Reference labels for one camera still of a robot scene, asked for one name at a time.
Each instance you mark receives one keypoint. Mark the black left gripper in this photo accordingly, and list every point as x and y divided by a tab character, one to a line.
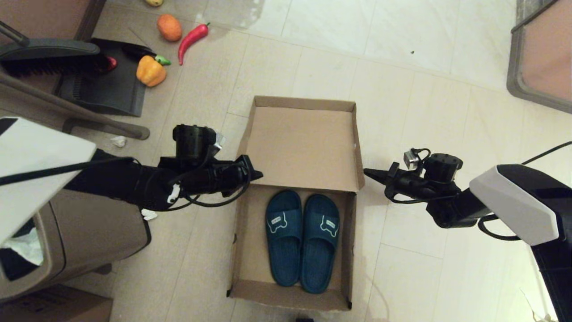
210	176

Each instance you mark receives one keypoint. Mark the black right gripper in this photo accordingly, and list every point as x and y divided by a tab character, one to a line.
411	185

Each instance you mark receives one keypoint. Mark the brown cardboard shoe box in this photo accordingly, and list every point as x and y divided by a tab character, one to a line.
304	147

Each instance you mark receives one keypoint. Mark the blue rubber slipper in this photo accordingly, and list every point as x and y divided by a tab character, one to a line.
283	241
319	250

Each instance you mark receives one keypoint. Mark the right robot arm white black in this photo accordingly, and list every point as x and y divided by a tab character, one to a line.
514	201

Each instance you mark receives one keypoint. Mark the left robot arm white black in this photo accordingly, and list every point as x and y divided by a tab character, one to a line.
44	201

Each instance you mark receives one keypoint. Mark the crumpled white tissue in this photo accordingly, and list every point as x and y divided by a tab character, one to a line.
119	141
149	215

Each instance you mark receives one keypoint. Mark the orange toy bell pepper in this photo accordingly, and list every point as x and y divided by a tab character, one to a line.
151	71

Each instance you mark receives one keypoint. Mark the dark toy eggplant green stem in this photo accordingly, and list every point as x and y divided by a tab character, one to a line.
162	60

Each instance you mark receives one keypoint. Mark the red toy chili pepper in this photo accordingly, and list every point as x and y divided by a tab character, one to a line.
189	41

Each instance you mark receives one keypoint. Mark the black dustpan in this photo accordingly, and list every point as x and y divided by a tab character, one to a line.
107	91

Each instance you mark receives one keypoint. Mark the orange toy tangerine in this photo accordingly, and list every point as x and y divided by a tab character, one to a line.
169	27

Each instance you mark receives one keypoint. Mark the small red toy vegetable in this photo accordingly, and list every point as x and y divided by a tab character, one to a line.
111	64

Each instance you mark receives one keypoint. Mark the brown plastic trash bin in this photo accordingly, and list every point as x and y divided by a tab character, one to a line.
89	241

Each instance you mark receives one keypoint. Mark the yellow toy fruit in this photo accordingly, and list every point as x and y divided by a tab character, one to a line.
154	2

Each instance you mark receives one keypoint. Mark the brown table grey rim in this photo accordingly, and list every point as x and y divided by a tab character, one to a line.
547	56

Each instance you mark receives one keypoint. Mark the black floor brush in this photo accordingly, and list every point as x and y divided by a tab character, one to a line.
53	58

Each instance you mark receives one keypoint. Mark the white crumpled paper waste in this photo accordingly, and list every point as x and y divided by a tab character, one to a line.
27	248

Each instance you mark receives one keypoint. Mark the printed cardboard carton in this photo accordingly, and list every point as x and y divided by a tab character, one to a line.
53	306

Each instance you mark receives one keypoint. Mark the black bin liner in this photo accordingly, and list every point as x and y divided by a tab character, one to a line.
18	270

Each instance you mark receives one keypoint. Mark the brown furniture panel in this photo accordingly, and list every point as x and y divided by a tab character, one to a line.
44	18

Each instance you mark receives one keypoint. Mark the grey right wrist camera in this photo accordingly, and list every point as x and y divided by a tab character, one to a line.
411	159

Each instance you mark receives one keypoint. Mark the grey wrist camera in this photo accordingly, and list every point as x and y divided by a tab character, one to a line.
218	144
411	159

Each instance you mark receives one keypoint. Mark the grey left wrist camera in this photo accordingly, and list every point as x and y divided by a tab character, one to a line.
218	144

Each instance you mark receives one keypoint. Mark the grey metal furniture frame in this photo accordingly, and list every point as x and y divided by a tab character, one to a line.
67	106

